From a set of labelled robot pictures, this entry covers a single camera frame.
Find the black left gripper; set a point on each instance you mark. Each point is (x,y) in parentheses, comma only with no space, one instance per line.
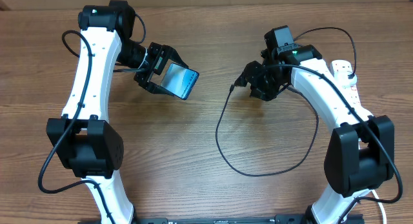
(161,57)

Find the white charger plug adapter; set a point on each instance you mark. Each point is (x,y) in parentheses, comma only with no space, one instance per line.
(344,79)

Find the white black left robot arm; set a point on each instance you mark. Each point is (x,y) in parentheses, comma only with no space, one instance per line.
(82,137)

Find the white power strip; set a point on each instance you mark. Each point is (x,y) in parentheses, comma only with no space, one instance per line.
(341,70)

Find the Galaxy S24 smartphone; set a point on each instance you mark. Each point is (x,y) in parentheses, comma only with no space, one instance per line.
(179,80)

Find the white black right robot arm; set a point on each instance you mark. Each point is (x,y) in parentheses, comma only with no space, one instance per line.
(360,154)

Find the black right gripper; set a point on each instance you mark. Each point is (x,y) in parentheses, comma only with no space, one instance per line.
(250,77)

